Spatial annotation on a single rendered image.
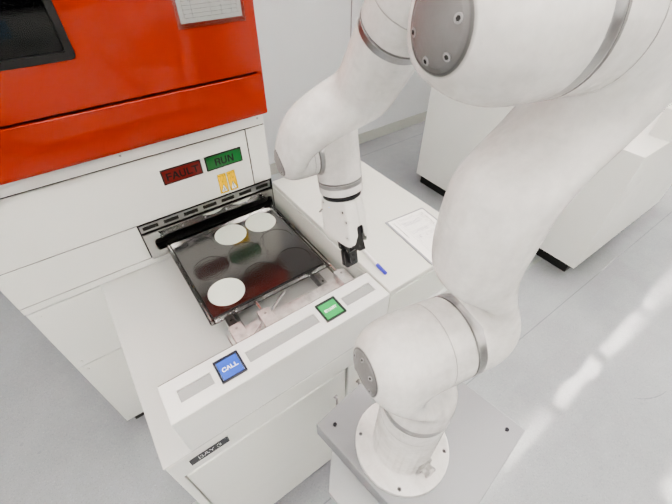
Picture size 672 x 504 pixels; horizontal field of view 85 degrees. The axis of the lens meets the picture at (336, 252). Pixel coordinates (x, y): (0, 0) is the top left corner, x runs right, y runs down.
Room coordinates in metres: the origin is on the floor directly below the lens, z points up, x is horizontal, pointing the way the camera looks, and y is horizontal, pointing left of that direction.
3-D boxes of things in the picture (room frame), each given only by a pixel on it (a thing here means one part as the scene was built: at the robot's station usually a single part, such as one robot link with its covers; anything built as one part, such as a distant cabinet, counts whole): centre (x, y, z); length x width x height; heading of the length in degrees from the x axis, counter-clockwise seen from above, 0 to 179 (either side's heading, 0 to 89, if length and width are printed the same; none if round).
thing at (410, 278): (0.95, -0.10, 0.89); 0.62 x 0.35 x 0.14; 36
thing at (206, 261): (0.81, 0.28, 0.90); 0.34 x 0.34 x 0.01; 36
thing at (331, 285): (0.60, 0.10, 0.87); 0.36 x 0.08 x 0.03; 126
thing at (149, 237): (0.97, 0.41, 0.89); 0.44 x 0.02 x 0.10; 126
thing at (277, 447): (0.77, 0.15, 0.41); 0.97 x 0.64 x 0.82; 126
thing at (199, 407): (0.47, 0.11, 0.89); 0.55 x 0.09 x 0.14; 126
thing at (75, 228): (0.87, 0.56, 1.02); 0.82 x 0.03 x 0.40; 126
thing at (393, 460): (0.28, -0.14, 0.96); 0.19 x 0.19 x 0.18
